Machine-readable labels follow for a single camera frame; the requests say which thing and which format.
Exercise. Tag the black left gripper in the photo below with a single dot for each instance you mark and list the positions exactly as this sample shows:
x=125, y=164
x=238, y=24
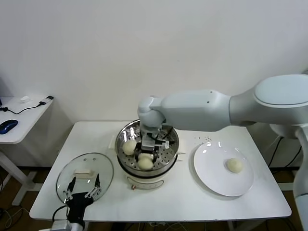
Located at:
x=78, y=207

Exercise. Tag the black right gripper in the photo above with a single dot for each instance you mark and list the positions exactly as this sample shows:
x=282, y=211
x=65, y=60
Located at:
x=146, y=132

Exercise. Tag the white steamed baozi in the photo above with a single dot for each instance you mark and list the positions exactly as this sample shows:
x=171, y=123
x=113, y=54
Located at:
x=130, y=147
x=145, y=156
x=234, y=165
x=145, y=164

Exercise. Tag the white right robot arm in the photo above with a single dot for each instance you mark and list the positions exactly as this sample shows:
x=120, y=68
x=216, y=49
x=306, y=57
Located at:
x=192, y=110

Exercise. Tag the steel steamer basket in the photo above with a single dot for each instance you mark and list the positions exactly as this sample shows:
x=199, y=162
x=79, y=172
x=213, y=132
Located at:
x=183, y=145

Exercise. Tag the scattered black crumbs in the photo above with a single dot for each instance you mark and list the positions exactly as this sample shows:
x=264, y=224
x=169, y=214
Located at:
x=207, y=137

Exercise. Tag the white round plate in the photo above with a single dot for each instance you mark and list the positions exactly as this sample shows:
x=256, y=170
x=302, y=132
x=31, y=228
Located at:
x=216, y=178

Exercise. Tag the blue computer mouse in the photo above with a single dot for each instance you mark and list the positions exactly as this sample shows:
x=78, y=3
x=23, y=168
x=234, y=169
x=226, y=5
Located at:
x=8, y=126

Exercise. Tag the small white desk object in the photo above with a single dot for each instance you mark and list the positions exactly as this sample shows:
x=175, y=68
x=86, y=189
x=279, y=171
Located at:
x=25, y=99

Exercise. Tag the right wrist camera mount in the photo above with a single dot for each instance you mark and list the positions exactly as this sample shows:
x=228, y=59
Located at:
x=148, y=144

